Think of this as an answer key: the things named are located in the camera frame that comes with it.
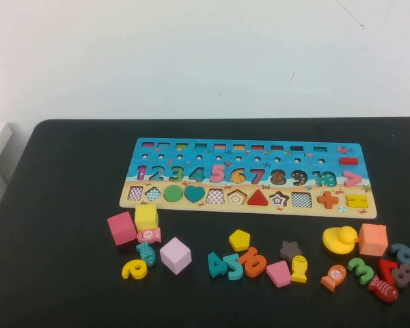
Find red wooden number seven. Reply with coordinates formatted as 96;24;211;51
377;258;400;286

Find orange foam cube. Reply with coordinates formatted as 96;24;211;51
357;223;389;258

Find pink wooden number five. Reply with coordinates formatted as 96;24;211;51
210;164;226;184

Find brown wooden star piece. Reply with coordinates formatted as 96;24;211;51
279;240;303;262

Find teal wooden fish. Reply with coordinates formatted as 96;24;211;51
135;241;156;267

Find yellow wooden fish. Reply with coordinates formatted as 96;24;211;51
290;254;309;284

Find dark pink foam cube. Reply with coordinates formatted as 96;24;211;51
107;210;138;247

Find red wooden triangle piece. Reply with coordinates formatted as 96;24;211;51
247;188;270;207

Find green wooden circle piece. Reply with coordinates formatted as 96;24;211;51
163;184;185;204

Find blue wooden number puzzle board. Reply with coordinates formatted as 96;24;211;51
118;137;379;219

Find yellow foam cube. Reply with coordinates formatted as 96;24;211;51
134;204;159;232

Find yellow wooden pentagon piece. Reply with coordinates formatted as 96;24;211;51
228;229;252;253

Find yellow wooden equals sign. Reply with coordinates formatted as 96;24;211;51
345;193;369;209

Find yellow wooden number nine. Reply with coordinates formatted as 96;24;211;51
121;258;149;280

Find green wooden number three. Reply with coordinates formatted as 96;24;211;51
346;256;375;285

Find pink wooden greater-than sign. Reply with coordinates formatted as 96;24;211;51
342;169;364;188

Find teal wooden number five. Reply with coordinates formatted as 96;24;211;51
225;254;245;281

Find orange wooden plus sign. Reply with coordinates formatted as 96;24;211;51
316;190;340;209

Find teal wooden heart piece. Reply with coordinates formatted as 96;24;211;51
184;185;206;204

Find yellow rubber duck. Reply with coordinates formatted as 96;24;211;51
322;226;359;256

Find pink wooden trapezoid piece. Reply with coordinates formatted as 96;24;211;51
265;260;292;288

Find orange wooden fish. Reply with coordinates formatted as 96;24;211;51
320;264;347;292

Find teal wooden number four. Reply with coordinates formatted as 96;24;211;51
207;251;228;276

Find brown wooden number eight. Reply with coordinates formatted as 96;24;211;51
392;263;410;289

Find pink wooden fish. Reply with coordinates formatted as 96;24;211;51
136;227;162;244

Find red wooden fish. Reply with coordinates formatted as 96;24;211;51
367;275;400;303

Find light pink foam cube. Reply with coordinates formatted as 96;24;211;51
159;236;193;275

